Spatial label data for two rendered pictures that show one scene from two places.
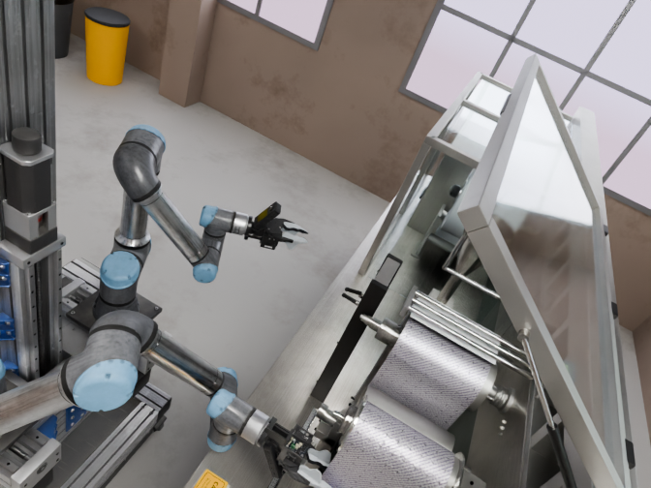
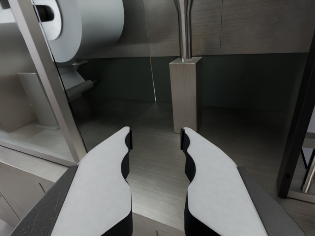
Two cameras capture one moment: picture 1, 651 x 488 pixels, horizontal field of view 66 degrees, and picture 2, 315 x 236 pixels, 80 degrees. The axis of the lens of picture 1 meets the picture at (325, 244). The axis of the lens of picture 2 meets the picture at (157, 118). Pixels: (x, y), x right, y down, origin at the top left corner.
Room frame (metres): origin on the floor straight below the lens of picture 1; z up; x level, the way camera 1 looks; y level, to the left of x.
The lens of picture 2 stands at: (1.34, 0.18, 1.31)
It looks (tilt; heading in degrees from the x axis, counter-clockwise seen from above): 28 degrees down; 288
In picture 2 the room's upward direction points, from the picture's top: 7 degrees counter-clockwise
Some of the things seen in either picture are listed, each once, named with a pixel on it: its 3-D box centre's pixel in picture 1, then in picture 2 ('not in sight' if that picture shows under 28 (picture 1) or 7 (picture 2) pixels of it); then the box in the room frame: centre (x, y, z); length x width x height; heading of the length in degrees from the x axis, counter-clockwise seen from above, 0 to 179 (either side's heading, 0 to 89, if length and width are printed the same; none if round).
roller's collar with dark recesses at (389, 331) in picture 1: (388, 332); not in sight; (0.99, -0.25, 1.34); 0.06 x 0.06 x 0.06; 80
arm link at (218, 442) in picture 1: (224, 425); not in sight; (0.74, 0.06, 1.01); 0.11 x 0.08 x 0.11; 23
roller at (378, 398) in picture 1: (400, 429); not in sight; (0.83, -0.37, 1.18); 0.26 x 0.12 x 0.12; 80
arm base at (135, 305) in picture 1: (116, 300); not in sight; (1.09, 0.58, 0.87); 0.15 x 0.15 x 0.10
